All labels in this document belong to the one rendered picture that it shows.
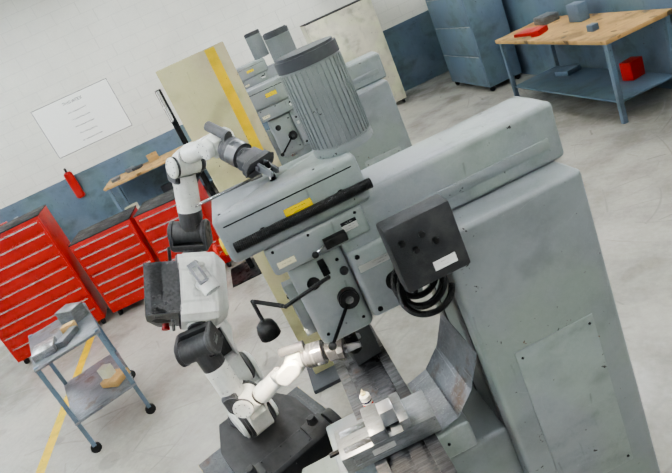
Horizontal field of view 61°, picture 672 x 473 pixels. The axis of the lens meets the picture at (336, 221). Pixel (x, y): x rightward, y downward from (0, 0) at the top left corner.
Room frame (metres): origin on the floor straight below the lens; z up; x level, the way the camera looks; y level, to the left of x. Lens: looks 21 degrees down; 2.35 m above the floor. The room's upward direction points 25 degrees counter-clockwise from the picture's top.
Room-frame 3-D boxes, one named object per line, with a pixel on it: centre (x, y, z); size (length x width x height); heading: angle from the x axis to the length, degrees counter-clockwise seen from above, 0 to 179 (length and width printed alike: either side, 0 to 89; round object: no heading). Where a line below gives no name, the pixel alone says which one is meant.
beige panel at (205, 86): (3.49, 0.37, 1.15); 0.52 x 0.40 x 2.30; 94
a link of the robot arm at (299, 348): (1.80, 0.33, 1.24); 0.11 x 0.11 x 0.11; 79
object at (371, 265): (1.77, -0.07, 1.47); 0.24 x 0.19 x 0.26; 4
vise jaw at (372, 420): (1.60, 0.17, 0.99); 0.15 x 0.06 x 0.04; 2
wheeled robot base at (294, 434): (2.37, 0.76, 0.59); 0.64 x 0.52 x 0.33; 25
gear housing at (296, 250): (1.76, 0.08, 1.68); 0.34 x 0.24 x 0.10; 94
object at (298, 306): (1.75, 0.24, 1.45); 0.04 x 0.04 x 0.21; 4
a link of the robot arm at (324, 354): (1.77, 0.21, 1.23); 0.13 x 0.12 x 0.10; 169
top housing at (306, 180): (1.76, 0.11, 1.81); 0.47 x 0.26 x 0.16; 94
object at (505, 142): (1.79, -0.37, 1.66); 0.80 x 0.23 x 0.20; 94
